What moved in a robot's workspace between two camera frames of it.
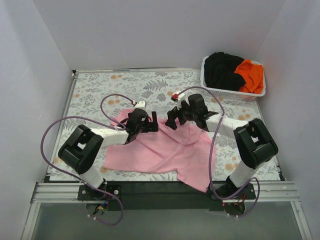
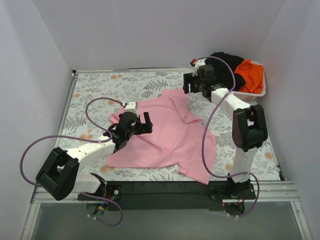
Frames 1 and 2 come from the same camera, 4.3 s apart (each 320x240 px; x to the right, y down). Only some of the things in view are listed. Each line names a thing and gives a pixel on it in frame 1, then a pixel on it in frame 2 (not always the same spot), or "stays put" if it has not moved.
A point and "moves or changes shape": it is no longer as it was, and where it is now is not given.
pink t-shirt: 188,152 moves or changes shape
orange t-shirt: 253,75 stays put
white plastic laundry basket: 238,95 stays put
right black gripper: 175,117 -> 188,83
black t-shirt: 219,69 stays put
